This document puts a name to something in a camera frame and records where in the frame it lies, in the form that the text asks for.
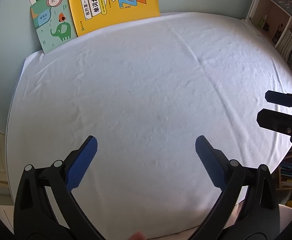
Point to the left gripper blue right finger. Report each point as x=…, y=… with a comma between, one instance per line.
x=247, y=207

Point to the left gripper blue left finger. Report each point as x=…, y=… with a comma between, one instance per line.
x=45, y=207

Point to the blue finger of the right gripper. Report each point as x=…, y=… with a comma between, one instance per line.
x=279, y=98
x=274, y=121

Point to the person's left hand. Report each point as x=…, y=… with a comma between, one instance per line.
x=137, y=236

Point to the teal elephant exercise book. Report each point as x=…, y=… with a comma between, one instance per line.
x=53, y=23

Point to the yellow children's word book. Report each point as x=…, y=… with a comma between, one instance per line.
x=90, y=15

